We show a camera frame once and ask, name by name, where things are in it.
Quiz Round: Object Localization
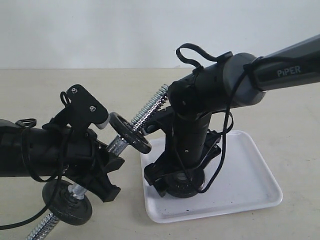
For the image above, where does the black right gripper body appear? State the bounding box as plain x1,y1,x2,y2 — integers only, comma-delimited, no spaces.
144,107,221,187

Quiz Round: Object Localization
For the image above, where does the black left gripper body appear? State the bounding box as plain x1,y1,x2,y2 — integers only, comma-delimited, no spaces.
42,122,117,191

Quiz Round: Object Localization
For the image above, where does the chrome threaded dumbbell bar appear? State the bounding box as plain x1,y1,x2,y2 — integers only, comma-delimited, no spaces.
26,84,169,240

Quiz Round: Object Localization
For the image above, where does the black weight plate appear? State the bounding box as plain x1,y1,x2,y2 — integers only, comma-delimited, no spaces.
164,169,206,198
107,112,152,156

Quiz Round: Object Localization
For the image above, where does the black weight plate end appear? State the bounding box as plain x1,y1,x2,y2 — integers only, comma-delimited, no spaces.
42,180,93,226

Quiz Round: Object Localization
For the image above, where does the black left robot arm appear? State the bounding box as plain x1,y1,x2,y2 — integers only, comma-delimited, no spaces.
0,119,125,203

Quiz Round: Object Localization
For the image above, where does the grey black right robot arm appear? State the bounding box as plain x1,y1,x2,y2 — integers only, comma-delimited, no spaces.
143,35,320,198

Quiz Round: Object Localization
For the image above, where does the white plastic tray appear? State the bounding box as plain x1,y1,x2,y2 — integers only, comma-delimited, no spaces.
142,130,283,224

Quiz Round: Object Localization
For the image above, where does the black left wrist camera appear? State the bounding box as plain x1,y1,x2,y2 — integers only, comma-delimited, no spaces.
62,84,110,130

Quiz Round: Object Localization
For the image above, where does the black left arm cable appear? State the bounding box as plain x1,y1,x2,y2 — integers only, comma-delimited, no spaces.
0,119,76,228

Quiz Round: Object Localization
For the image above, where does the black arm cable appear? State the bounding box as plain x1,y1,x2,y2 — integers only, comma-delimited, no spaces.
172,43,261,195
0,119,76,228

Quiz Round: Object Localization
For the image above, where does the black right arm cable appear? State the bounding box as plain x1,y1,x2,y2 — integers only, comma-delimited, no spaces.
172,43,261,195

